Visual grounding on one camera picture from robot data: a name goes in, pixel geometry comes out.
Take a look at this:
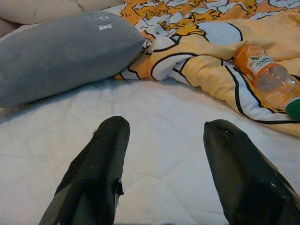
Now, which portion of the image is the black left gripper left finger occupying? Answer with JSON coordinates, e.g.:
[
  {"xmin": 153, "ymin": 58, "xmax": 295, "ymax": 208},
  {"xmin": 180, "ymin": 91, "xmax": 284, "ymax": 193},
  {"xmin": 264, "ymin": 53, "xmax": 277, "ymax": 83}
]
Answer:
[{"xmin": 38, "ymin": 115, "xmax": 131, "ymax": 225}]

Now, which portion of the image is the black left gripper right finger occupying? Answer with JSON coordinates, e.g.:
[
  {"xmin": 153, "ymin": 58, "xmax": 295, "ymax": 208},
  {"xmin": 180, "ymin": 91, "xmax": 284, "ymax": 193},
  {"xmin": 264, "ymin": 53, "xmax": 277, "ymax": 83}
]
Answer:
[{"xmin": 203, "ymin": 119, "xmax": 300, "ymax": 225}]

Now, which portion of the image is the white quilted mattress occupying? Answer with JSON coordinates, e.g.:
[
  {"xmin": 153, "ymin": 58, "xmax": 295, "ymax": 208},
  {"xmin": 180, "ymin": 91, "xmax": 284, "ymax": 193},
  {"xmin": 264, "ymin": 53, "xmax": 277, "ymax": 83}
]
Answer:
[{"xmin": 0, "ymin": 3, "xmax": 300, "ymax": 225}]

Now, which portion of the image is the orange juice plastic bottle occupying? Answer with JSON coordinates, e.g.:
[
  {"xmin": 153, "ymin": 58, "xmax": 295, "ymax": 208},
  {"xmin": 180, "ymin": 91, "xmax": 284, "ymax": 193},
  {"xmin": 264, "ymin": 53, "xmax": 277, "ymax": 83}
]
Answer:
[{"xmin": 233, "ymin": 44, "xmax": 300, "ymax": 122}]

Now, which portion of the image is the grey velvet pillow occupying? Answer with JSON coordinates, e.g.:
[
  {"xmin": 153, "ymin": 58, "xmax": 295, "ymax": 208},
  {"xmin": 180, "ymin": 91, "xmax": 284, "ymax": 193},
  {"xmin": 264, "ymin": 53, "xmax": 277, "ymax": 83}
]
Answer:
[{"xmin": 0, "ymin": 10, "xmax": 146, "ymax": 108}]

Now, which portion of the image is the yellow cartoon print blanket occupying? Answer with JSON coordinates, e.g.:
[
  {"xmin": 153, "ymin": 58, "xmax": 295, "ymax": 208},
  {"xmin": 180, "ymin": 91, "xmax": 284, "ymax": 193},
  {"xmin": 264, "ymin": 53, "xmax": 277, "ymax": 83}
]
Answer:
[{"xmin": 113, "ymin": 0, "xmax": 300, "ymax": 138}]

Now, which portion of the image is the small beige pillow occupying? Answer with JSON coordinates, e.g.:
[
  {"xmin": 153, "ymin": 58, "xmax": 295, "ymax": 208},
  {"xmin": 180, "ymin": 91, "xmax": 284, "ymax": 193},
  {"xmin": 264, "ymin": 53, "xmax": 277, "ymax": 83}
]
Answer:
[{"xmin": 77, "ymin": 0, "xmax": 125, "ymax": 12}]

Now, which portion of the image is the long beige pillow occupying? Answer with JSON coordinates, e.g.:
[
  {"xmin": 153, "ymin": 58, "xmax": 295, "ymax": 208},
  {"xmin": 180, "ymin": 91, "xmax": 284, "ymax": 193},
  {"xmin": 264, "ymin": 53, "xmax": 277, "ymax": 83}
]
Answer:
[{"xmin": 0, "ymin": 0, "xmax": 84, "ymax": 24}]

